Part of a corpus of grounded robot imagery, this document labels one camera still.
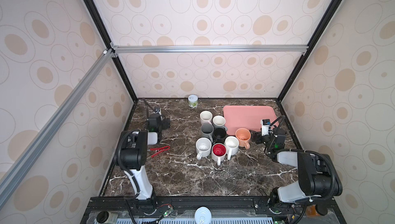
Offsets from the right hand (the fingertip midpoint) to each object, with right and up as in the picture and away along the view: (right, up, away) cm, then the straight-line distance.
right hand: (257, 129), depth 94 cm
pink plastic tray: (0, +7, +14) cm, 16 cm away
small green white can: (-40, +19, +19) cm, 48 cm away
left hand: (-59, +8, +6) cm, 59 cm away
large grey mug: (-31, -1, -3) cm, 31 cm away
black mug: (-23, -4, 0) cm, 24 cm away
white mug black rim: (-24, -13, -4) cm, 28 cm away
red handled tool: (-59, -12, -2) cm, 60 cm away
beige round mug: (-33, -10, -1) cm, 35 cm away
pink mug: (-31, +7, +9) cm, 33 cm away
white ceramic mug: (-15, -9, 0) cm, 18 cm away
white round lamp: (-34, -35, -27) cm, 56 cm away
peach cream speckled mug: (-9, -5, +1) cm, 10 cm away
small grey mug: (-23, +4, +4) cm, 24 cm away
